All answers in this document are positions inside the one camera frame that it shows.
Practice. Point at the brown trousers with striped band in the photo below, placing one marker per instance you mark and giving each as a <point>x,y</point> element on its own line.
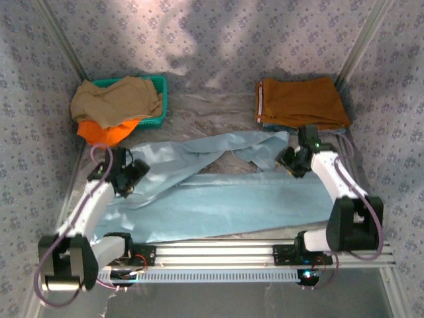
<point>298,99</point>

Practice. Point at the light blue trousers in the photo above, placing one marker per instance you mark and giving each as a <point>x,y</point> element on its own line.
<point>215,205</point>

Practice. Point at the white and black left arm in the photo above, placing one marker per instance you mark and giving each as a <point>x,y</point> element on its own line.
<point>92,205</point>

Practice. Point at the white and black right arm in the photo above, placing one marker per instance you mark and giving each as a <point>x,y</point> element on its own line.
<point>328,175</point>

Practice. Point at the orange trousers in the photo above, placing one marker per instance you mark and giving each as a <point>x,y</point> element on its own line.
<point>99,132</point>

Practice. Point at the khaki trousers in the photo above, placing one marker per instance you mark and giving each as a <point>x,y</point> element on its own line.
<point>116,99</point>

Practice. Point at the teal plastic basket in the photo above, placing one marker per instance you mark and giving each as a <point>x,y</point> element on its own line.
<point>161,96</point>

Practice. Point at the black controller board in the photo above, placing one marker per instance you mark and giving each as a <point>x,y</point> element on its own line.
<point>308,280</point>
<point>122,278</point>

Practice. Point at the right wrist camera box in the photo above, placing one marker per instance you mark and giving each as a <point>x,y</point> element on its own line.
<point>299,153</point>

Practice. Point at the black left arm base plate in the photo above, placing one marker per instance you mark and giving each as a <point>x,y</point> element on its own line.
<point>147,255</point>

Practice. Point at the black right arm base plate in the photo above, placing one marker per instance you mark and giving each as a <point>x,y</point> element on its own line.
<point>281,255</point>

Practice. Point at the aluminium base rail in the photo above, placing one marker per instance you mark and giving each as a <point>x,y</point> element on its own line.
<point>215,253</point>

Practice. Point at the aluminium frame post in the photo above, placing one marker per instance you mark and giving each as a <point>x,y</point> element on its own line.
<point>63,39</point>
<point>362,36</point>

